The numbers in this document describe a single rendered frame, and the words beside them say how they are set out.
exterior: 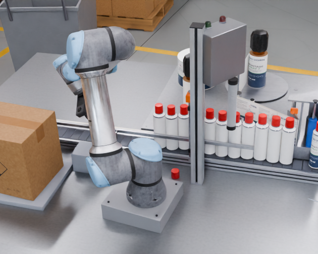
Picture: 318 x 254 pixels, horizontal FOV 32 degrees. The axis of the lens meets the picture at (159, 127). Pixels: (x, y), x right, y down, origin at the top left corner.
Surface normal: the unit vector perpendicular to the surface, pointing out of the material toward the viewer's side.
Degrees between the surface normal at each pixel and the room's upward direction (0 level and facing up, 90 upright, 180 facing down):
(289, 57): 0
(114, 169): 69
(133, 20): 90
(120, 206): 2
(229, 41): 90
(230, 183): 0
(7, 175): 90
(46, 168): 90
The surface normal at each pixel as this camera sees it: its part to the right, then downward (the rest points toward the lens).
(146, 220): -0.39, 0.51
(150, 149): 0.12, -0.86
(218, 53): 0.62, 0.40
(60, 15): -0.07, 0.59
